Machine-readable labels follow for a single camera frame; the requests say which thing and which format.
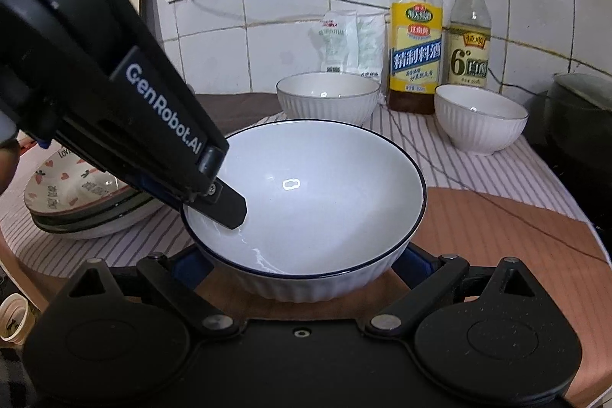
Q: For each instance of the large white ribbed bowl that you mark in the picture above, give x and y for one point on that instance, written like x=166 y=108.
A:
x=330 y=107

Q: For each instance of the yellow label cooking wine bottle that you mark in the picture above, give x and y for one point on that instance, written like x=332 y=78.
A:
x=416 y=54

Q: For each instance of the striped brown pink tablecloth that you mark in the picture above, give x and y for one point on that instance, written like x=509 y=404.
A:
x=478 y=207

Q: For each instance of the paper cup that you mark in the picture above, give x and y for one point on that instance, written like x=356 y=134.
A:
x=14 y=317

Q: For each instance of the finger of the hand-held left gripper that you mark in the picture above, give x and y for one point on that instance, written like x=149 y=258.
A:
x=229 y=209
x=160 y=194

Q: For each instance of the clear vinegar bottle yellow cap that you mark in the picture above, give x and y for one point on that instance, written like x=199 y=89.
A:
x=469 y=59

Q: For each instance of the white plate black rim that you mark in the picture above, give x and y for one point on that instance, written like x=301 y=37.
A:
x=111 y=232

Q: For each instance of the white seasoning bag red print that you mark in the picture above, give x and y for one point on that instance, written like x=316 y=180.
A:
x=337 y=44

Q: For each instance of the person's left hand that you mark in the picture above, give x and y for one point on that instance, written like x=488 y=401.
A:
x=7 y=166

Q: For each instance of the pink printed plate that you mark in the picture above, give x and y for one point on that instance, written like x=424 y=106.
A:
x=139 y=211
x=71 y=193

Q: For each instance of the black cooking pot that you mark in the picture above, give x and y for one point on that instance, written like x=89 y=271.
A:
x=578 y=121

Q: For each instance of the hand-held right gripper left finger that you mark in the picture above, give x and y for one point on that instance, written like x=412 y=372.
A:
x=189 y=272

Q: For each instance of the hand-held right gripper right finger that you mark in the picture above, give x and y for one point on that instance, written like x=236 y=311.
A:
x=420 y=265

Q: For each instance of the striped cloth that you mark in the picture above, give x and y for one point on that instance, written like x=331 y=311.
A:
x=526 y=220

